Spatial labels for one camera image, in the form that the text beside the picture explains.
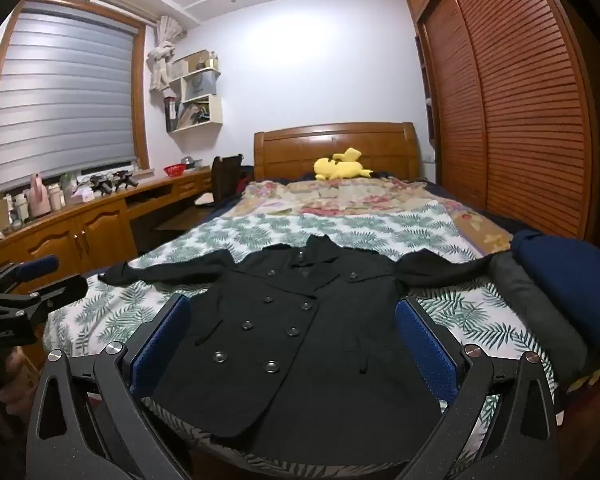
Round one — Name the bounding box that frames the grey window blind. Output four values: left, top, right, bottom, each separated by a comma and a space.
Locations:
0, 0, 136, 191

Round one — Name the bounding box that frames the folded navy cloth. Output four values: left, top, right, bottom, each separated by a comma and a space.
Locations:
510, 230, 600, 371

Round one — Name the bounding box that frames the wooden headboard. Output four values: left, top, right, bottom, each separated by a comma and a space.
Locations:
190, 121, 600, 480

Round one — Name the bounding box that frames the yellow plush toy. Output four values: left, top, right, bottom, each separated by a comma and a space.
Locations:
313, 147, 373, 181

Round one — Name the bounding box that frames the black button coat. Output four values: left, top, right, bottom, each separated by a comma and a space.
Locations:
97, 234, 501, 461

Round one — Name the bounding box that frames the pink jug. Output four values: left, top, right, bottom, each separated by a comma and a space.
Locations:
27, 172, 51, 218

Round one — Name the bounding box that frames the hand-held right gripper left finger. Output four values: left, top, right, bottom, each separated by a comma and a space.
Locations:
24, 294, 193, 480

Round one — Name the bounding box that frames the folded grey cloth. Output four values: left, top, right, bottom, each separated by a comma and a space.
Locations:
490, 252, 588, 376

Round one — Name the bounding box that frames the leaf-print blanket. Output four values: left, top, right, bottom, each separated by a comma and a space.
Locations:
42, 200, 566, 480

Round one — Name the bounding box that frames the white wall shelf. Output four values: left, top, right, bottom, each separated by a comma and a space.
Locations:
164, 50, 224, 134

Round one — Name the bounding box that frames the tied cream curtain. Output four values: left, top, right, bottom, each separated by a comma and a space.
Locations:
147, 16, 187, 92

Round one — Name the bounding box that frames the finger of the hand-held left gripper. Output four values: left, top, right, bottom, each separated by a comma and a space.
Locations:
10, 275, 90, 326
0, 255, 61, 295

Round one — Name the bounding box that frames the wooden desk with cabinets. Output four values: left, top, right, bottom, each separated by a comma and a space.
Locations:
0, 167, 216, 361

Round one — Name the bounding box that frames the floral quilt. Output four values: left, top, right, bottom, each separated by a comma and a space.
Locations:
207, 177, 516, 256

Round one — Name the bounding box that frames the stack of books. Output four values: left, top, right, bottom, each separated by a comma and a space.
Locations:
177, 100, 211, 130

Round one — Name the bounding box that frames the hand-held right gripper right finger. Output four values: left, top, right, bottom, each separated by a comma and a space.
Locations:
394, 296, 566, 480

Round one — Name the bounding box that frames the dark wooden chair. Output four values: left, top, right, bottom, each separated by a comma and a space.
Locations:
195, 154, 244, 208

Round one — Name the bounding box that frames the person's left hand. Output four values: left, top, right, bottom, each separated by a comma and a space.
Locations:
0, 347, 36, 411

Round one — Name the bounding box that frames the wooden window frame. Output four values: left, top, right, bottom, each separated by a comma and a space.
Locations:
0, 0, 153, 196

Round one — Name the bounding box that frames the louvered wooden wardrobe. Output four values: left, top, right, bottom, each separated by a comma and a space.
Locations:
404, 0, 600, 243

